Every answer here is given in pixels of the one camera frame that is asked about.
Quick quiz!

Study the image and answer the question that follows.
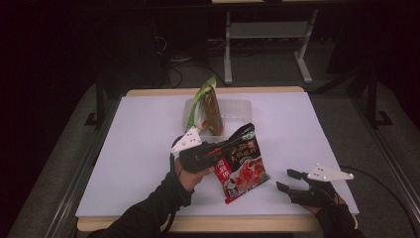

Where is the person's right hand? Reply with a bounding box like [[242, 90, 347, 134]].
[[300, 192, 348, 216]]

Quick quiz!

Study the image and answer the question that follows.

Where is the clear plastic container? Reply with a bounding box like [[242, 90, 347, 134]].
[[182, 98, 253, 144]]

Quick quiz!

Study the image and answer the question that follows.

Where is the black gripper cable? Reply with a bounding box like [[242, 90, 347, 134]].
[[340, 165, 420, 238]]

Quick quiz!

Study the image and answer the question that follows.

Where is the black metal stand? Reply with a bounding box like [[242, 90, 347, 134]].
[[366, 65, 394, 129], [83, 81, 107, 128]]

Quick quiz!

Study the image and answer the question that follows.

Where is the grey metal stand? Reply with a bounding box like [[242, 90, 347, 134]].
[[224, 9, 320, 85]]

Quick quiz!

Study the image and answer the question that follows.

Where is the wooden table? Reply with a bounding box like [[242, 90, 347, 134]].
[[76, 86, 360, 233]]

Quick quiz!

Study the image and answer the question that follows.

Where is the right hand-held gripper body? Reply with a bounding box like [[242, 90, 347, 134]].
[[288, 163, 355, 208]]

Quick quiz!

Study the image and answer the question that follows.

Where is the gold foil packet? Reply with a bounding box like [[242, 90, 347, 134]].
[[201, 86, 225, 137]]

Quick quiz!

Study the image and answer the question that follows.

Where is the white table mat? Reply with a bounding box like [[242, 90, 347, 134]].
[[75, 91, 361, 218]]

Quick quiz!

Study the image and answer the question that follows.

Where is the person's left hand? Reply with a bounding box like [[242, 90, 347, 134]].
[[173, 157, 216, 193]]

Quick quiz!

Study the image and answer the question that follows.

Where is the green and white starch packet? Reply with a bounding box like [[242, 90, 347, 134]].
[[186, 74, 218, 132]]

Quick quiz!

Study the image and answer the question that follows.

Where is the red and black seasoning packet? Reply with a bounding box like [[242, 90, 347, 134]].
[[213, 124, 270, 205]]

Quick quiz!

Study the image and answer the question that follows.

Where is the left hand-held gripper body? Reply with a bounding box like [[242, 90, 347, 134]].
[[170, 126, 232, 175]]

